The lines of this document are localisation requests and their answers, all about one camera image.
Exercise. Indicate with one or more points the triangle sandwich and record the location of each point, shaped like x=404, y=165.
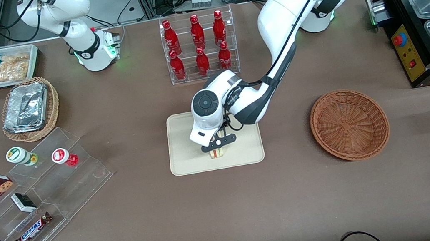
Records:
x=219, y=154

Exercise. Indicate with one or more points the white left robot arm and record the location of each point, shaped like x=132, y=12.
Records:
x=280, y=14

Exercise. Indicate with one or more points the beige rectangular tray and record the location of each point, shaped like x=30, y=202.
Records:
x=244, y=150

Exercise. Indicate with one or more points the round brown wicker basket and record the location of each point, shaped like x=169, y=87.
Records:
x=348, y=125

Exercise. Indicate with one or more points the oval light wicker basket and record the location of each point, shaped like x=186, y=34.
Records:
x=54, y=105

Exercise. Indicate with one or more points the clear acrylic bottle rack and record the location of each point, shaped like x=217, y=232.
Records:
x=215, y=74

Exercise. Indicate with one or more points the red cola bottle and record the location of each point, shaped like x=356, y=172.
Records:
x=219, y=28
x=171, y=38
x=178, y=69
x=203, y=64
x=225, y=59
x=197, y=32

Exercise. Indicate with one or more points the grey terminal block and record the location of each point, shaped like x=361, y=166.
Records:
x=200, y=1

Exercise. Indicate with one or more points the red-lidded small jar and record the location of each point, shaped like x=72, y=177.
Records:
x=60, y=155

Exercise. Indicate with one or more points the stacked aluminium foil trays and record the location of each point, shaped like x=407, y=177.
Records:
x=26, y=107

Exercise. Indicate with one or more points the Snickers chocolate bar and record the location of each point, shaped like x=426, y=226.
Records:
x=32, y=230

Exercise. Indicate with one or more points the green-lidded small jar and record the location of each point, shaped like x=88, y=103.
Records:
x=15, y=154

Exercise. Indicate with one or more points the red emergency stop button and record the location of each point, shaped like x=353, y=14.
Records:
x=399, y=40

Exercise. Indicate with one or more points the small clear cracker bag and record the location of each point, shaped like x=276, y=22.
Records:
x=17, y=58

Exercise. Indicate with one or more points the large clear cracker bag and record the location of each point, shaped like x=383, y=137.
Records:
x=6, y=73

